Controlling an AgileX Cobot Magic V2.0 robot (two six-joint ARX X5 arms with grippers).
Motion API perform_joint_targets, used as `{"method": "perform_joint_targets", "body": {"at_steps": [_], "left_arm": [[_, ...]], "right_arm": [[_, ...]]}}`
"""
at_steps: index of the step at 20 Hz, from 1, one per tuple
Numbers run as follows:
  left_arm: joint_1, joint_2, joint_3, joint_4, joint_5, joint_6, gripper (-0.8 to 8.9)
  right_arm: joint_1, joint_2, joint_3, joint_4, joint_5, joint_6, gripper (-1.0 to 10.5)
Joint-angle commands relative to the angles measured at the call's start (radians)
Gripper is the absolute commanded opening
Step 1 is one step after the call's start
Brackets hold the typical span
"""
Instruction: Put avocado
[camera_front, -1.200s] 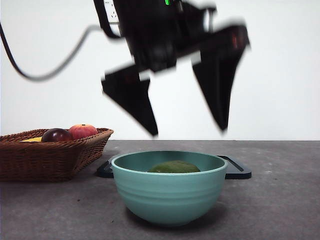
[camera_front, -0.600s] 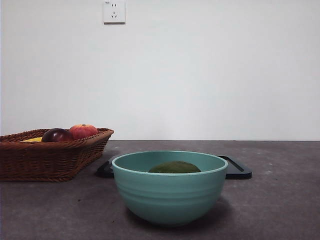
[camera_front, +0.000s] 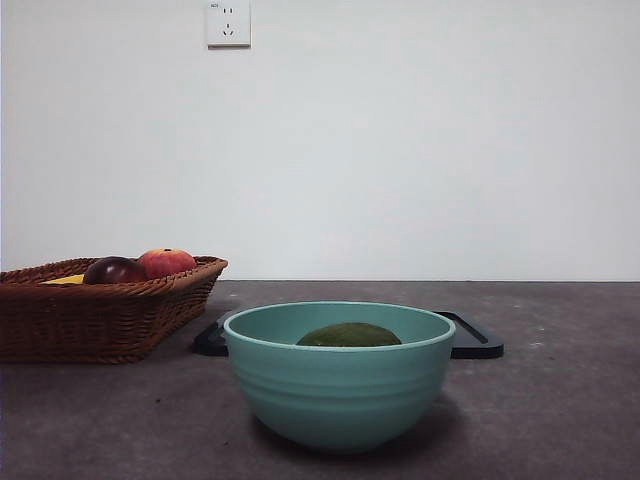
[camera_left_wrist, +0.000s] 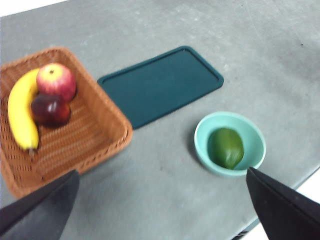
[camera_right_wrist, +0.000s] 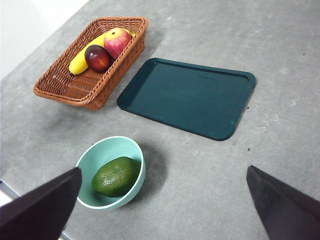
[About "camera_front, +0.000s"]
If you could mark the dark rectangular tray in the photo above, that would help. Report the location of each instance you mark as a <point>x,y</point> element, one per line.
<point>477,345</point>

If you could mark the green avocado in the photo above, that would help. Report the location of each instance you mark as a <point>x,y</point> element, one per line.
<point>350,335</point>

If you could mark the teal ribbed bowl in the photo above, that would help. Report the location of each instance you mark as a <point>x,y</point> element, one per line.
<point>340,400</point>

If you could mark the dark red apple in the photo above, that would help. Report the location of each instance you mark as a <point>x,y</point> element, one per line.
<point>114,271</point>

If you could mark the yellow banana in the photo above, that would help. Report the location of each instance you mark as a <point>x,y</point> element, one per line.
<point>66,280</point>

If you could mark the red yellow apple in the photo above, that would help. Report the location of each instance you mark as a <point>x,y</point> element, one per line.
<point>169,262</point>

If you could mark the white wall socket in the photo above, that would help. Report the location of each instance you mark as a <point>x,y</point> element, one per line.
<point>229,25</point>

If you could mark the brown wicker basket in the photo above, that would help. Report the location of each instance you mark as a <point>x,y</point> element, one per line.
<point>75,320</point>

